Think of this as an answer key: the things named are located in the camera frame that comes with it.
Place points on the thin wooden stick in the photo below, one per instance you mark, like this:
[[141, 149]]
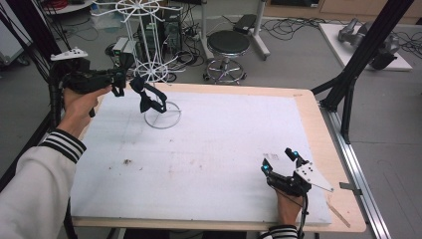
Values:
[[338, 214]]

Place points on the round white table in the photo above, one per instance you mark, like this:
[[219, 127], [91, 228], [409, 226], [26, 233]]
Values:
[[71, 7]]

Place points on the grey power box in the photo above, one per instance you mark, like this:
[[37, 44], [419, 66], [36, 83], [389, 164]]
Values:
[[119, 46]]

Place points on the black bow tie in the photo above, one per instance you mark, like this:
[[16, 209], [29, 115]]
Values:
[[147, 98]]

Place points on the grey robot part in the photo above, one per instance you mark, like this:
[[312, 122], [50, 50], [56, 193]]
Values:
[[351, 33]]

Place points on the black computer tower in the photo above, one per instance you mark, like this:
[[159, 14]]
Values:
[[172, 31]]

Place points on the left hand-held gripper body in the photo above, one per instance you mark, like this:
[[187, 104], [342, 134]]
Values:
[[86, 81]]

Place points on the person's right hand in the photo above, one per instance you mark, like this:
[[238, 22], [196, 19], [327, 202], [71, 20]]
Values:
[[289, 208]]

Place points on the black flat box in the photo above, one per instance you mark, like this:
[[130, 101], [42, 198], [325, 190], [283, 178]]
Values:
[[245, 24]]

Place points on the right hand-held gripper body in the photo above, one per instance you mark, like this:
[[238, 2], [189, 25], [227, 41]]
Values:
[[290, 184]]

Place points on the white floor platform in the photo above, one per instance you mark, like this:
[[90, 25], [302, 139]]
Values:
[[335, 43]]

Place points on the grey metal bracket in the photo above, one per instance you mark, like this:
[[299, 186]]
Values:
[[350, 187]]

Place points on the white foam mat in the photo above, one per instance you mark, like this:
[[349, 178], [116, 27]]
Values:
[[215, 156]]

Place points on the black metal frame strut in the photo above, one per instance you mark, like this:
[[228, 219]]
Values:
[[365, 49], [33, 36]]

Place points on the aluminium rail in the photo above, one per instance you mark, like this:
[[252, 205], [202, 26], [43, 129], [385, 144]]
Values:
[[358, 179]]

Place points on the light wooden table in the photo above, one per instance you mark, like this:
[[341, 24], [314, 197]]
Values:
[[326, 142]]

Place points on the black round stool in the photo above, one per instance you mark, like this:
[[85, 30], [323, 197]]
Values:
[[228, 43]]

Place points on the person's left hand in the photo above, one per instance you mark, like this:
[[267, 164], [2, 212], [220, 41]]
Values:
[[78, 109]]

